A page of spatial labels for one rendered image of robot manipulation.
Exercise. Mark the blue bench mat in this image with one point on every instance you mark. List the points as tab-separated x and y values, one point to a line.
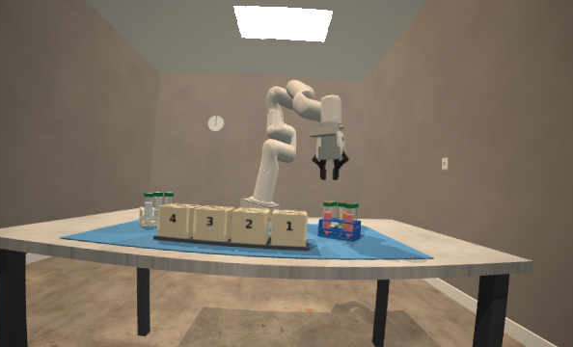
372	245

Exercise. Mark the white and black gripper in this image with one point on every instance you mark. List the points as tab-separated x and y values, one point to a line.
333	148

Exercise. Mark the beige bucket adapter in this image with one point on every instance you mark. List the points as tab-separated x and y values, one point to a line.
212	224
250	226
176	220
289	228

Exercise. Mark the beige tube rack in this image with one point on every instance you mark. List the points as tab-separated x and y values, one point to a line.
141	218

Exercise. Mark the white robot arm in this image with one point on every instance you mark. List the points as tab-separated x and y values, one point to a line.
283	145

